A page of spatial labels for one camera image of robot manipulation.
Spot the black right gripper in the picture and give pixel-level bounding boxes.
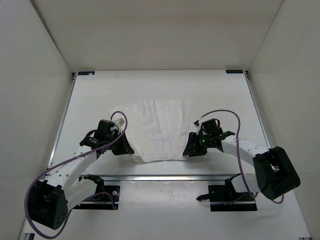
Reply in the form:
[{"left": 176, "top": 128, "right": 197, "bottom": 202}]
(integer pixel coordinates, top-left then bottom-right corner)
[{"left": 182, "top": 132, "right": 212, "bottom": 157}]

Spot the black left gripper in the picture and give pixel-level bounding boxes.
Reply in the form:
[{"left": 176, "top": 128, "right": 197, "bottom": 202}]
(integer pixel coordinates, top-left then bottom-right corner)
[{"left": 107, "top": 129, "right": 135, "bottom": 155}]

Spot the white pleated skirt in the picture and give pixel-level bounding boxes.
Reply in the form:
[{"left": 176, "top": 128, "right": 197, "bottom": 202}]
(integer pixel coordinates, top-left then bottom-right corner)
[{"left": 108, "top": 100, "right": 192, "bottom": 163}]

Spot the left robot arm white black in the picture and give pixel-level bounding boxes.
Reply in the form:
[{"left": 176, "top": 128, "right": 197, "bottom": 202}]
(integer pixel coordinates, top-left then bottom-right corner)
[{"left": 25, "top": 118, "right": 134, "bottom": 230}]

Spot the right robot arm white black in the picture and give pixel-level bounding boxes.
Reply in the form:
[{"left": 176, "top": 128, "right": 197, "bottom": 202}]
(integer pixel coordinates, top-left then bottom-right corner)
[{"left": 183, "top": 118, "right": 301, "bottom": 201}]

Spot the left corner label sticker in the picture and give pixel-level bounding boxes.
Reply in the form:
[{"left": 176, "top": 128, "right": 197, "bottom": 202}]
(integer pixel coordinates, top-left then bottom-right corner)
[{"left": 77, "top": 71, "right": 95, "bottom": 76}]

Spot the corner label sticker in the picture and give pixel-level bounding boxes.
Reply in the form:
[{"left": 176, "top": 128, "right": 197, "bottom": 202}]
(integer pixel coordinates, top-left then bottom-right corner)
[
  {"left": 77, "top": 71, "right": 95, "bottom": 76},
  {"left": 225, "top": 69, "right": 244, "bottom": 74}
]

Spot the right corner label sticker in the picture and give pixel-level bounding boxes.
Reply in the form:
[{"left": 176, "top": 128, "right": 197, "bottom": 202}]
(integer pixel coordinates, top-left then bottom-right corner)
[{"left": 225, "top": 69, "right": 244, "bottom": 74}]

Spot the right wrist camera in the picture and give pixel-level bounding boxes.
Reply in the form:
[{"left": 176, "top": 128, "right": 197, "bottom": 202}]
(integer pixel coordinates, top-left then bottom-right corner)
[{"left": 193, "top": 119, "right": 203, "bottom": 135}]

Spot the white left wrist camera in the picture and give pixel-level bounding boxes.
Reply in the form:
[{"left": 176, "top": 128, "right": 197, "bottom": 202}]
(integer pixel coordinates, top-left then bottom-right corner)
[{"left": 114, "top": 118, "right": 126, "bottom": 131}]

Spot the aluminium front table rail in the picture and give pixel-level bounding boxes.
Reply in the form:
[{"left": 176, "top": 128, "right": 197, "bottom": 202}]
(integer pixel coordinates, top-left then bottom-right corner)
[{"left": 100, "top": 174, "right": 233, "bottom": 182}]

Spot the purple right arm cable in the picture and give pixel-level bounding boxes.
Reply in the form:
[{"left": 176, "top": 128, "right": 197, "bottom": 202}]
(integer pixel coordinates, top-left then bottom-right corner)
[{"left": 196, "top": 109, "right": 285, "bottom": 205}]

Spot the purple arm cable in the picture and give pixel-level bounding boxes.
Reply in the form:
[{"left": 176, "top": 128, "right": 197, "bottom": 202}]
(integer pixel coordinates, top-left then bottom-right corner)
[
  {"left": 196, "top": 109, "right": 285, "bottom": 205},
  {"left": 25, "top": 110, "right": 129, "bottom": 238}
]

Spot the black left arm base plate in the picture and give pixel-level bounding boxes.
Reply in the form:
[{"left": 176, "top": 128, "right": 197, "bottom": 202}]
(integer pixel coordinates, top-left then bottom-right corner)
[{"left": 74, "top": 181, "right": 121, "bottom": 211}]

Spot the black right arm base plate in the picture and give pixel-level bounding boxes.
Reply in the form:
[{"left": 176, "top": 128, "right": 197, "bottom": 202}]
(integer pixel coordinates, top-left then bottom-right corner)
[{"left": 208, "top": 184, "right": 258, "bottom": 212}]

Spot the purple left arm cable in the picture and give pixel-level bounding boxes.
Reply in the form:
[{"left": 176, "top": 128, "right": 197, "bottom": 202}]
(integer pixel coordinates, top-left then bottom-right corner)
[{"left": 25, "top": 110, "right": 129, "bottom": 238}]

